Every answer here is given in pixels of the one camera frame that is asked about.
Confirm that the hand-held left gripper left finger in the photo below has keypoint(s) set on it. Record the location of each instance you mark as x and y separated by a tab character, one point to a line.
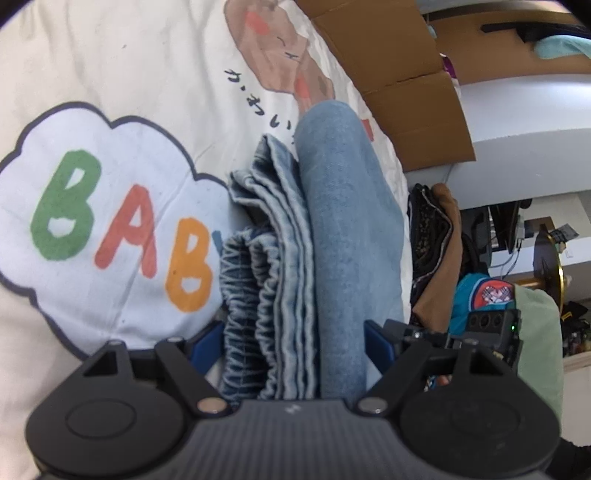
207	347

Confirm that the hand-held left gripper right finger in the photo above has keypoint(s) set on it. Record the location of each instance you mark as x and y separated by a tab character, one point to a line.
376	344

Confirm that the light blue denim pants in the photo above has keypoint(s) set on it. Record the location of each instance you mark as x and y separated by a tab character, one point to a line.
341	230

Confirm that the teal printed shirt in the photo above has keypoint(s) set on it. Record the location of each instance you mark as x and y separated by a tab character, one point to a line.
466	300

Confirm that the pale green cloth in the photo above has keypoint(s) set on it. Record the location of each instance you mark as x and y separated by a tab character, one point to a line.
540	369

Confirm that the yellow round table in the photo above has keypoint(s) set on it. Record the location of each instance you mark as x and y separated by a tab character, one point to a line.
551	267

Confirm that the brown folded garment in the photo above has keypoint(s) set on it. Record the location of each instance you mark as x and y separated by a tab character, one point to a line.
455	240

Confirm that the upright brown cardboard box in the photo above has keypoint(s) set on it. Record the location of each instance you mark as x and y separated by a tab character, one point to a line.
498	60

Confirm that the cream bear printed blanket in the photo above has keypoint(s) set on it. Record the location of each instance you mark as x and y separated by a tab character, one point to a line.
115	69

